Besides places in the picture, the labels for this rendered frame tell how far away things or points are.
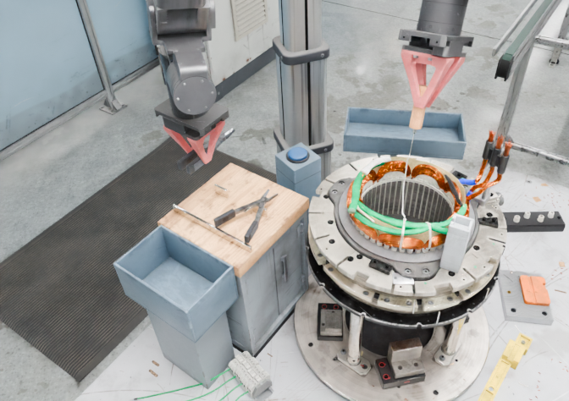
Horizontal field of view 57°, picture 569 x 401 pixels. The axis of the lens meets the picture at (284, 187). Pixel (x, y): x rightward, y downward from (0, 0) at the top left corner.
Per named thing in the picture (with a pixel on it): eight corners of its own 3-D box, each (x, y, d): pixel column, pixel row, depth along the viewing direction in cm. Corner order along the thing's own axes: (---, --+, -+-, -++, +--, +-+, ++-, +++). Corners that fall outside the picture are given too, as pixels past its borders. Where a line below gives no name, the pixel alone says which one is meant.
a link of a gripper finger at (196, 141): (204, 178, 83) (194, 130, 77) (172, 162, 86) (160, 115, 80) (231, 155, 87) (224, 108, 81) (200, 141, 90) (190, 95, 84)
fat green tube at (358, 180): (354, 219, 80) (355, 210, 79) (331, 211, 82) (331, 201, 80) (392, 166, 89) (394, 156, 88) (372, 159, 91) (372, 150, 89)
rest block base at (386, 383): (374, 365, 99) (375, 359, 97) (415, 357, 99) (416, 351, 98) (382, 389, 95) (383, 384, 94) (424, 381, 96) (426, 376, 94)
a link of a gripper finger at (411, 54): (455, 110, 74) (472, 41, 70) (435, 115, 68) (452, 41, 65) (412, 99, 77) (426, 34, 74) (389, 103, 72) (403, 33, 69)
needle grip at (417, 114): (422, 130, 73) (430, 87, 71) (409, 129, 73) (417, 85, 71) (421, 127, 74) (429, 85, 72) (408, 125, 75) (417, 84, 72)
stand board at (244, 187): (240, 278, 85) (239, 269, 83) (159, 231, 94) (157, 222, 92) (309, 207, 97) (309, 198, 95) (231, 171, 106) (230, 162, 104)
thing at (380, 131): (442, 207, 132) (462, 112, 113) (444, 238, 124) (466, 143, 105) (344, 199, 136) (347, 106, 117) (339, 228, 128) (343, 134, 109)
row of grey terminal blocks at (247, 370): (276, 390, 98) (275, 379, 95) (256, 406, 96) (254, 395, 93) (245, 354, 104) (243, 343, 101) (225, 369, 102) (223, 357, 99)
